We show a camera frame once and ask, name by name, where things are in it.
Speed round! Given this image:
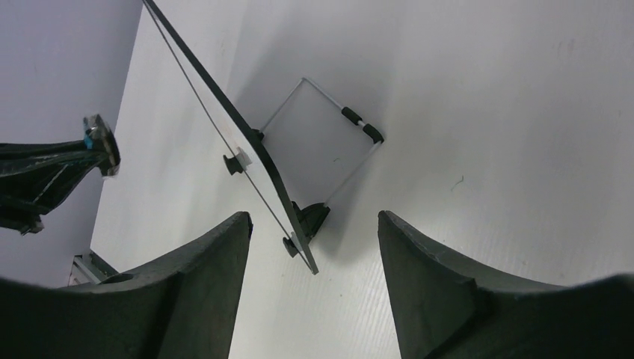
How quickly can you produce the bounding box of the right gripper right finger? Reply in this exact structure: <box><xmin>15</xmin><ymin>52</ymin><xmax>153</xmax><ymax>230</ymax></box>
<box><xmin>378</xmin><ymin>210</ymin><xmax>633</xmax><ymax>358</ymax></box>

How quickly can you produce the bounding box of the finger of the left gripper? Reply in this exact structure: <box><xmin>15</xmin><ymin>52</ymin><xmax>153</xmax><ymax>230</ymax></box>
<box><xmin>1</xmin><ymin>141</ymin><xmax>107</xmax><ymax>235</ymax></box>

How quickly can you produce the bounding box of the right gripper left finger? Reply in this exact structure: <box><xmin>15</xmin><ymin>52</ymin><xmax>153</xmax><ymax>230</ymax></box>
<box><xmin>1</xmin><ymin>212</ymin><xmax>253</xmax><ymax>358</ymax></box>

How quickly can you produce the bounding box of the small black-framed whiteboard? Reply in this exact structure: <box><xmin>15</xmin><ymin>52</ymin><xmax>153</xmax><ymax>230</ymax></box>
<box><xmin>144</xmin><ymin>1</ymin><xmax>319</xmax><ymax>274</ymax></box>

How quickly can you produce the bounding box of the wire whiteboard stand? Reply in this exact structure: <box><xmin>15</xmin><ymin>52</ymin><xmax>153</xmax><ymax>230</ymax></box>
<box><xmin>226</xmin><ymin>76</ymin><xmax>384</xmax><ymax>258</ymax></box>

